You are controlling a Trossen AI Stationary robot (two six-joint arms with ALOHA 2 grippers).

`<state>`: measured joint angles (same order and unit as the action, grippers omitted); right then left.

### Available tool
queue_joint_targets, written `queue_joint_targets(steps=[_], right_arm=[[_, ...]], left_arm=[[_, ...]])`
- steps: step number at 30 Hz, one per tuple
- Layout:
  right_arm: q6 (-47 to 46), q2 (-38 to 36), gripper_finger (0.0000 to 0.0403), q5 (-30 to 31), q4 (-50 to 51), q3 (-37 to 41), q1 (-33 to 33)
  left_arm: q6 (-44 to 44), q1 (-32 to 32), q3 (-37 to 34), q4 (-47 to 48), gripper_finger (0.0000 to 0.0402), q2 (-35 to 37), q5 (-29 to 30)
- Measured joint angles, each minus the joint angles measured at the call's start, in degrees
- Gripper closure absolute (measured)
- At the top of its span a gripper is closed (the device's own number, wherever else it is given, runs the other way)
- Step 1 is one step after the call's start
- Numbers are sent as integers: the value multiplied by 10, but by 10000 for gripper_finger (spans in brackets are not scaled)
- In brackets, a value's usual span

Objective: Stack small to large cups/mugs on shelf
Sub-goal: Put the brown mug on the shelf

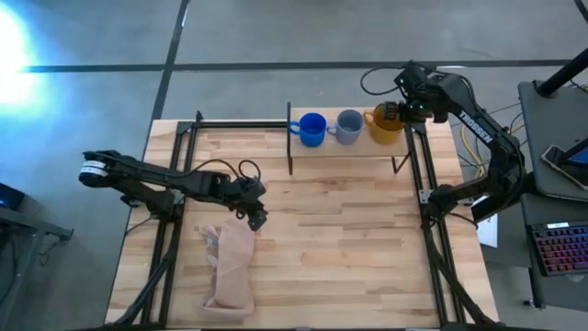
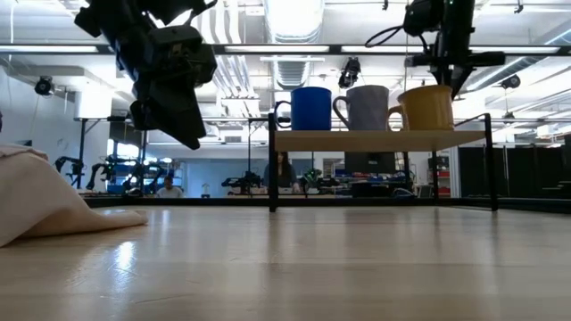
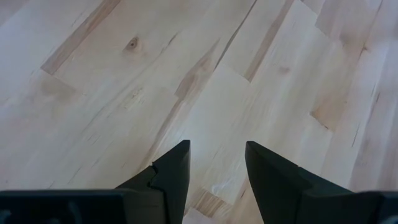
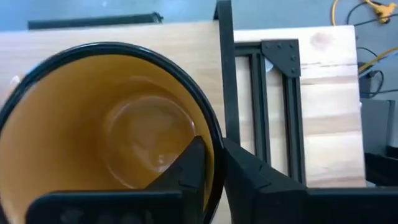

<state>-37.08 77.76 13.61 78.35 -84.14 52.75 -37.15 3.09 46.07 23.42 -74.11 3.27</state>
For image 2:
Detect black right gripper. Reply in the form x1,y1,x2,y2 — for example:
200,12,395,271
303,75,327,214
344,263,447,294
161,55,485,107
404,0,508,100

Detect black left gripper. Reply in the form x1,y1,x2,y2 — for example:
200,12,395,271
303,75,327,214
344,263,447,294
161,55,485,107
113,24,219,151

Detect yellow speckled enamel mug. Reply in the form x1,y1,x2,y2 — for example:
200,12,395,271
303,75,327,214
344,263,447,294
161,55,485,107
386,84,455,132

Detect white ribbed ceramic mug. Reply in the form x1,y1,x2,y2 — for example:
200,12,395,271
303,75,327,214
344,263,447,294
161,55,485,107
332,85,391,132

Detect blue mug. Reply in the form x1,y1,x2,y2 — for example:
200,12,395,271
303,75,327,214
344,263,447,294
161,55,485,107
274,86,334,132

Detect person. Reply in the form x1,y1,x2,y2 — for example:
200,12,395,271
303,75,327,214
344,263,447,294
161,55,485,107
262,151,301,195
155,175,185,199

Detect black monitor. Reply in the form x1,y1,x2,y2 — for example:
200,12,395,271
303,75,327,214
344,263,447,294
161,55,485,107
343,152,397,176

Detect beige cloth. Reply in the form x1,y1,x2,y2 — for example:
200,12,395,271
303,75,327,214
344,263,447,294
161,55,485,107
0,142,149,249

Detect black ceiling camera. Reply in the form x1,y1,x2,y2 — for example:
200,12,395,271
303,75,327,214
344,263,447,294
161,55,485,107
337,56,362,89
500,73,522,90
34,76,54,97

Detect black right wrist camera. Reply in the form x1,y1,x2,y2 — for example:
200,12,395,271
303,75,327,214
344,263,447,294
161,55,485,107
403,0,445,37

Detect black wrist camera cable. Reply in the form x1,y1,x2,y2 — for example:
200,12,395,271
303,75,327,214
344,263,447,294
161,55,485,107
364,24,432,55

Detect black background station frame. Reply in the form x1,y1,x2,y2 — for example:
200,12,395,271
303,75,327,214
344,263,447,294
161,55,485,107
73,115,149,191

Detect wooden shelf with black frame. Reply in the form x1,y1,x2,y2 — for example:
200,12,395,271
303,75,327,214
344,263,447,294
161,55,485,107
267,112,500,213

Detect black table edge rail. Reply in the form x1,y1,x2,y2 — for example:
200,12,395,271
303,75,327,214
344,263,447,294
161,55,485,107
82,195,571,214

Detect black overhead frame bar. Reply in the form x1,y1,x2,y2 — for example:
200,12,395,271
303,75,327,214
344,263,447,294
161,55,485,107
0,43,562,56

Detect silver ventilation duct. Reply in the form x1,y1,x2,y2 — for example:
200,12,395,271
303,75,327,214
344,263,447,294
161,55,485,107
262,0,327,90

